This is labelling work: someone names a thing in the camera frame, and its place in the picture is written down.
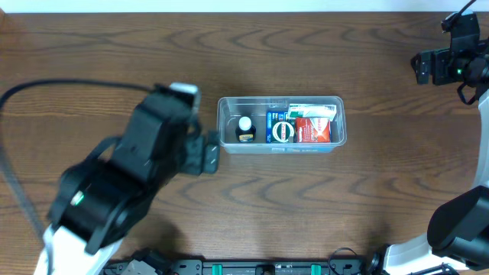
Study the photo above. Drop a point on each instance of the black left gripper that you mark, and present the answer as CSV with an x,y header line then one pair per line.
x,y
190,164

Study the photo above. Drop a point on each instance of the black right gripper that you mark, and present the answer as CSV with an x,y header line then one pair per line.
x,y
445,57

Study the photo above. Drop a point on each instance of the small dark medicine bottle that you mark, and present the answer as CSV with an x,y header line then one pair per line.
x,y
245,132

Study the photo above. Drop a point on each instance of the blue fever patch box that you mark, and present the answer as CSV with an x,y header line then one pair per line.
x,y
273,118

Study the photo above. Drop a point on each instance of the green square packet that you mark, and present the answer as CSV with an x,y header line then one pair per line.
x,y
282,132

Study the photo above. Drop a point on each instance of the white medicine box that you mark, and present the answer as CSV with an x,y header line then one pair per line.
x,y
312,111

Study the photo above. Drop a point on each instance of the red square packet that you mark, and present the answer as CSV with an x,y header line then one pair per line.
x,y
313,130

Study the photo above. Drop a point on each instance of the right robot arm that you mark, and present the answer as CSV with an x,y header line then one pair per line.
x,y
457,234

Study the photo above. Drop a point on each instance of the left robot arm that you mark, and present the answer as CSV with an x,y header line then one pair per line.
x,y
104,196

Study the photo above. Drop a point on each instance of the clear plastic container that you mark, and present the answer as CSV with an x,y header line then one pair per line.
x,y
231,109

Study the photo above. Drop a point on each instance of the black mounting rail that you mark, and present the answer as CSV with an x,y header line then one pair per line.
x,y
153,262

